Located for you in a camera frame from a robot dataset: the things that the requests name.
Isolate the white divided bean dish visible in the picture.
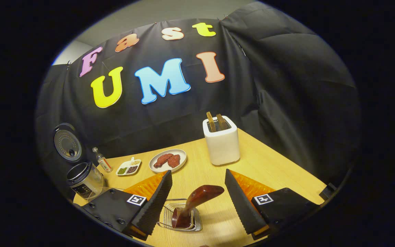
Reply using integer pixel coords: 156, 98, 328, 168
116, 157, 142, 176

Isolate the dark grey rice cooker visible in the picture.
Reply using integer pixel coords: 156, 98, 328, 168
53, 123, 106, 200

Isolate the black table edge clamp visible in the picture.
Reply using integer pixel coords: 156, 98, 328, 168
319, 184, 337, 201

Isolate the metal wire chopstick holder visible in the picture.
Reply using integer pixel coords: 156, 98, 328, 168
157, 199, 203, 232

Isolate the brown toast slice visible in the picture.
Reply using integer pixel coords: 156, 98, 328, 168
216, 114, 229, 131
206, 111, 216, 132

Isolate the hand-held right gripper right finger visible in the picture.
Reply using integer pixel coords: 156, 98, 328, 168
225, 169, 318, 240

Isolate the red meat piece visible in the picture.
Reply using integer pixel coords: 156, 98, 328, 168
154, 153, 173, 168
167, 154, 181, 168

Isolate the white toaster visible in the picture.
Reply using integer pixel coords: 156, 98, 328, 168
203, 116, 241, 166

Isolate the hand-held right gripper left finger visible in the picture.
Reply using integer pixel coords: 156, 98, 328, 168
81, 170, 173, 240

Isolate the small clear bottle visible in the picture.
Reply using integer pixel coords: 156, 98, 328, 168
92, 147, 113, 173

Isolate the brown wooden spoon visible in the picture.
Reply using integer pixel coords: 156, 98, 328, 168
172, 185, 225, 229

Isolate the round white plate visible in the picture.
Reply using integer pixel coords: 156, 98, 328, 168
149, 149, 187, 173

